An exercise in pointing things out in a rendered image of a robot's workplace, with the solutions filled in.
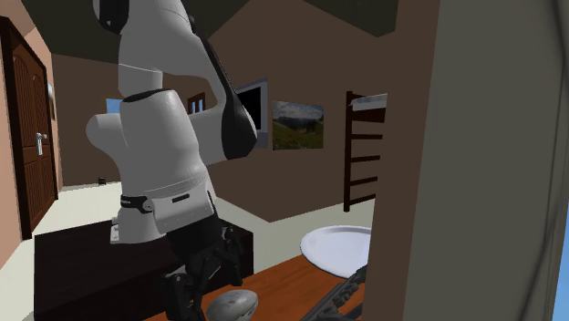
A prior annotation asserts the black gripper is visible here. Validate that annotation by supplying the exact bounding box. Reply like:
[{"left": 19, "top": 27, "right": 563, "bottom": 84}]
[{"left": 160, "top": 213, "right": 246, "bottom": 321}]

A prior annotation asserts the grey rounded stone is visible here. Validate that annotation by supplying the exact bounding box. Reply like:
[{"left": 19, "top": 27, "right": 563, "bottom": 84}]
[{"left": 205, "top": 288, "right": 260, "bottom": 321}]

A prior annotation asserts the dark robot stand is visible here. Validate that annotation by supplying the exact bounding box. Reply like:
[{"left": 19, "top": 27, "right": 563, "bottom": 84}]
[{"left": 34, "top": 219, "right": 255, "bottom": 321}]

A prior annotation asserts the white plate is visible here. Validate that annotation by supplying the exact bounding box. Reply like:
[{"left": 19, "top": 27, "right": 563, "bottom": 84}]
[{"left": 299, "top": 224, "right": 373, "bottom": 280}]

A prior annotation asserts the dark framed window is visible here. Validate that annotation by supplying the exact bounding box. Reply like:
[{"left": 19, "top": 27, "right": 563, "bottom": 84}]
[{"left": 187, "top": 91, "right": 207, "bottom": 115}]

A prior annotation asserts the brown wooden door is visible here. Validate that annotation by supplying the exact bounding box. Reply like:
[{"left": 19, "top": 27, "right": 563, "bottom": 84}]
[{"left": 0, "top": 16, "right": 61, "bottom": 242}]

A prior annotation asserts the black ornate frame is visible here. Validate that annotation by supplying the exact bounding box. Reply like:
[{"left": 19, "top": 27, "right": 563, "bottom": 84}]
[{"left": 301, "top": 264, "right": 368, "bottom": 321}]

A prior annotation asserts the landscape wall picture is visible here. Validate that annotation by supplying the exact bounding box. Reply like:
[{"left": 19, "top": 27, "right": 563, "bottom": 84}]
[{"left": 271, "top": 99, "right": 326, "bottom": 151}]

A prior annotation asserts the grey framed black wall picture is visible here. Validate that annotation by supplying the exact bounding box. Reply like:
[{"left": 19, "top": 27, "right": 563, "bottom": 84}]
[{"left": 234, "top": 78, "right": 270, "bottom": 135}]

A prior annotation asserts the small wall picture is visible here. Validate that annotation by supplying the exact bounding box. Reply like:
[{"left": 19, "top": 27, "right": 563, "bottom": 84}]
[{"left": 47, "top": 81, "right": 57, "bottom": 122}]

